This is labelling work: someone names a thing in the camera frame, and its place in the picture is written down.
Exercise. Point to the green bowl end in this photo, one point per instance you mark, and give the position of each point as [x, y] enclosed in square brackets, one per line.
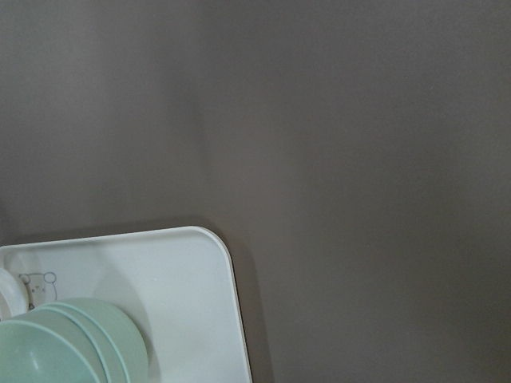
[110, 361]

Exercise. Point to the green bowl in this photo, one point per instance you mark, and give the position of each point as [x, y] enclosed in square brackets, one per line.
[122, 333]
[44, 346]

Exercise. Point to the white spoon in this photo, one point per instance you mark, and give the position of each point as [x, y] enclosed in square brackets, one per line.
[14, 297]

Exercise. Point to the beige serving tray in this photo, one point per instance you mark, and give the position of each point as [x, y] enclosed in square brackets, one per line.
[176, 284]

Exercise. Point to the green bowl on tray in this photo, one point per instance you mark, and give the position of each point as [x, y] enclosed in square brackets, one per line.
[122, 333]

